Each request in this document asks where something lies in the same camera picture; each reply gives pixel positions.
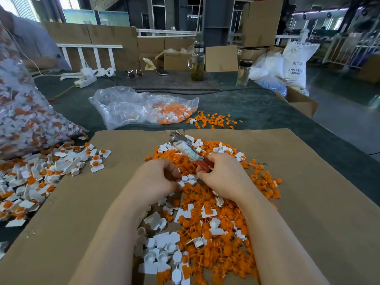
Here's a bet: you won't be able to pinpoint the person's right hand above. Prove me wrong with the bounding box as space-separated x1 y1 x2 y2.
197 152 259 204

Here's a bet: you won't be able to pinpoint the person's left hand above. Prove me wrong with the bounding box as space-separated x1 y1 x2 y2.
122 157 182 208

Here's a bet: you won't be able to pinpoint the silver red-handled pliers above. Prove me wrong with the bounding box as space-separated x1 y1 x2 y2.
169 130 213 173

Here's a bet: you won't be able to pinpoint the pile of orange and white parts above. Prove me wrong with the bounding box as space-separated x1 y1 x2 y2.
133 135 283 285

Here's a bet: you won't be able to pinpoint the pile of assembled white-orange parts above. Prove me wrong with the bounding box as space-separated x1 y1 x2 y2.
0 133 112 260

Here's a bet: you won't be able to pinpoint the person's left forearm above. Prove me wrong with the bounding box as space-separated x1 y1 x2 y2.
68 201 152 285

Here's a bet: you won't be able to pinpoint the person's right forearm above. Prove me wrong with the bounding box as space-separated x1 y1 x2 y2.
237 193 330 285

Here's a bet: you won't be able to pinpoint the scatter of orange offcuts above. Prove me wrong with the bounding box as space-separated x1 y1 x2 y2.
188 111 243 130

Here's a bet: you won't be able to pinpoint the small clear plastic bag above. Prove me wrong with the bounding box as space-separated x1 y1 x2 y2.
89 86 200 130

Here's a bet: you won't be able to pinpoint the brown cardboard sheet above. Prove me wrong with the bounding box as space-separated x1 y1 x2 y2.
0 130 186 285
182 128 380 285

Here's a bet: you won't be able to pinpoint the open brown cardboard box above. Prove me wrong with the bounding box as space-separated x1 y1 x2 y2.
275 86 319 118

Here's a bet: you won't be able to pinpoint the glass bottle with black lid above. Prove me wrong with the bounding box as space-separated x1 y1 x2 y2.
236 59 253 87

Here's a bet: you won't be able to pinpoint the clear blue plastic bag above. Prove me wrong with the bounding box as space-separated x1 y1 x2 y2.
249 51 288 97

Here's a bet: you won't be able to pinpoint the flat brown cardboard panel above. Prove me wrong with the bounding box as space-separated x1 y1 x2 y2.
205 45 239 73

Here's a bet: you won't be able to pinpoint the glass tea jar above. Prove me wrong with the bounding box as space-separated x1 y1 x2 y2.
188 42 207 82

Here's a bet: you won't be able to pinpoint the white power strip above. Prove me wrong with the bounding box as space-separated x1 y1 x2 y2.
59 66 116 88

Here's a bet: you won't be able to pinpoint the open cardboard box with paper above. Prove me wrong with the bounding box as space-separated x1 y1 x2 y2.
155 46 197 72

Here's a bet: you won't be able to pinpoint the white woven sack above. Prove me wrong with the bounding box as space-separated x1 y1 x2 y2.
283 28 320 96

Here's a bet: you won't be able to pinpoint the large clear bag of seals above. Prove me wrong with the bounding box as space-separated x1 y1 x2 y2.
0 23 89 161

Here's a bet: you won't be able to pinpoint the row of upright cardboard sheets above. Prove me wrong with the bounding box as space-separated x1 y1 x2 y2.
42 22 200 72

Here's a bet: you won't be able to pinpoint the dark steel pillar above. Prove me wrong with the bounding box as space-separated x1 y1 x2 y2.
203 0 235 47

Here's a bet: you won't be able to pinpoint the tall brown cardboard box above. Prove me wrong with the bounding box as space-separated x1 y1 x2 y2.
241 0 283 48

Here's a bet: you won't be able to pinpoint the white metal rack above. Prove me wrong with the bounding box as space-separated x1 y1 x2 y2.
323 31 380 68

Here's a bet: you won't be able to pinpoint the white railing frame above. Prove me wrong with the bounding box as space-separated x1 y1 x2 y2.
56 44 124 72

